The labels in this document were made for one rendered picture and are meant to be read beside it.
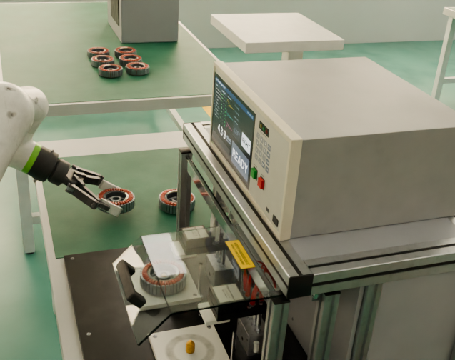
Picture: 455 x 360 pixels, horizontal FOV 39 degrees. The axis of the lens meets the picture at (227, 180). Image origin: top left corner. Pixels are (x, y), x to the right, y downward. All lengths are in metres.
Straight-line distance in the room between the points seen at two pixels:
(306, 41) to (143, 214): 0.77
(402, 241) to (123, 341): 0.64
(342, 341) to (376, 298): 0.13
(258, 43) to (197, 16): 4.10
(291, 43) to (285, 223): 1.04
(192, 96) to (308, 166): 1.79
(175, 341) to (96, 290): 0.27
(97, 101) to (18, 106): 1.47
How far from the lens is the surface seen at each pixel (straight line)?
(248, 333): 1.42
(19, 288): 2.94
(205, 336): 1.47
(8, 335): 2.72
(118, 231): 1.87
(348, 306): 1.25
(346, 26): 6.81
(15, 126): 1.34
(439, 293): 1.33
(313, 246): 1.19
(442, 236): 1.30
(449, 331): 1.42
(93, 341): 1.48
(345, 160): 1.17
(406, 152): 1.23
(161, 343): 1.45
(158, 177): 2.16
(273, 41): 2.10
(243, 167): 1.33
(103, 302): 1.58
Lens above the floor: 1.76
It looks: 28 degrees down
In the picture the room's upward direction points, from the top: 4 degrees clockwise
